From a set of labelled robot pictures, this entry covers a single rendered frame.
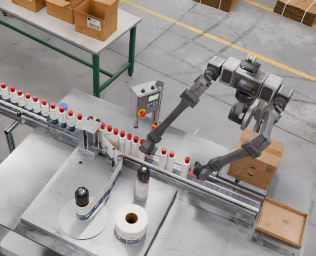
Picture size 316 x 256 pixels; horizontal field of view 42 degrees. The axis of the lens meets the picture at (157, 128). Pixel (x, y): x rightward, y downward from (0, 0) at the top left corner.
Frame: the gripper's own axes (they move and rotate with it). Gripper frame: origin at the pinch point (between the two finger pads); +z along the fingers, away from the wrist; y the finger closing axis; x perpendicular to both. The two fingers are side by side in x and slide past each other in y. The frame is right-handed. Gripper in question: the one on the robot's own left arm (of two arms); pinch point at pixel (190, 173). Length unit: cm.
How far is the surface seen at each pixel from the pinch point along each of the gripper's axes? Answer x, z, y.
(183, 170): -6.1, -0.4, 2.6
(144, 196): -14.5, 14.3, 31.0
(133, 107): -62, -1, -1
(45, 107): -95, 67, 3
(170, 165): -13.3, 6.7, 2.8
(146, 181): -23.8, 3.5, 29.1
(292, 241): 64, -44, 12
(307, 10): 71, 33, -429
